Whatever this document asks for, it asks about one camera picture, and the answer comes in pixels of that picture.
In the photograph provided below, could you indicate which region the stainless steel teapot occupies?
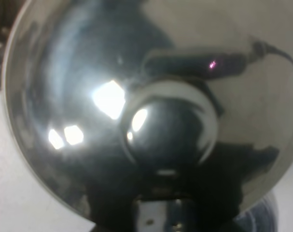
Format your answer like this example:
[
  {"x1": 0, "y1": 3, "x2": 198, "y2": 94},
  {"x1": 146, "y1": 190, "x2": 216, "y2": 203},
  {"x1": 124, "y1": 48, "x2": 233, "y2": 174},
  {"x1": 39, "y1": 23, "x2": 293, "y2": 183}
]
[{"x1": 2, "y1": 0, "x2": 293, "y2": 232}]

